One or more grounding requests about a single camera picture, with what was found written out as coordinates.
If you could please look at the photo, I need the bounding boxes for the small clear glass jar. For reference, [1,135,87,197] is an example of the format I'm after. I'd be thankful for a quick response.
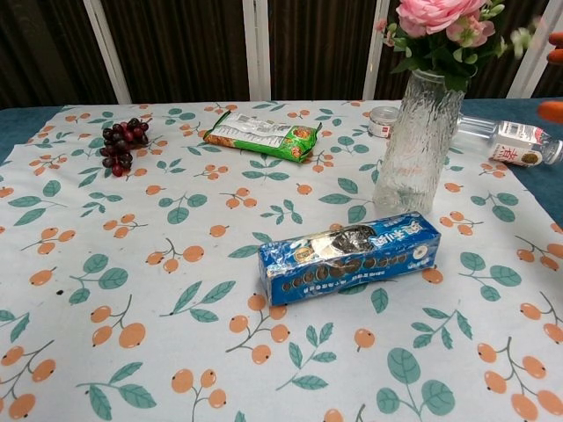
[368,106,399,140]

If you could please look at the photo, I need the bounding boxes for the green snack packet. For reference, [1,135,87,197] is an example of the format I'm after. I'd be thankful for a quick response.
[202,109,323,164]

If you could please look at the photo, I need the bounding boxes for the floral orange fruit tablecloth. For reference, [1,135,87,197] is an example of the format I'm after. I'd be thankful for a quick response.
[0,99,563,422]

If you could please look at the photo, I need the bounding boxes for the pink rose bouquet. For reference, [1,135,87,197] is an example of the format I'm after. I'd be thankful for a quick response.
[376,0,543,93]

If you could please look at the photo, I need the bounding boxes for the clear plastic bottle with label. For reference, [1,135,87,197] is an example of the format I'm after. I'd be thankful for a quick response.
[448,113,563,169]

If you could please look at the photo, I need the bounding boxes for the blue cookie box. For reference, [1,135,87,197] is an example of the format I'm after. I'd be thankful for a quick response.
[257,211,442,308]

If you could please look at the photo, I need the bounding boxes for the white frame post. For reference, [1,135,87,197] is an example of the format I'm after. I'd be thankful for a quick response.
[505,0,556,99]
[242,0,272,102]
[83,0,131,106]
[362,0,393,101]

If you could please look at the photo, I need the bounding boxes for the textured clear glass vase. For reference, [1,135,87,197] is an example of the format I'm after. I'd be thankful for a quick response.
[372,69,463,216]

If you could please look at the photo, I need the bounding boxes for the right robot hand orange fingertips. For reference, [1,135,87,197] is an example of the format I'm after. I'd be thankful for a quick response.
[538,31,563,120]

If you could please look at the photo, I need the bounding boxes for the dark red grape bunch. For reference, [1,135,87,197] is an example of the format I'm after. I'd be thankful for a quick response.
[99,117,150,178]

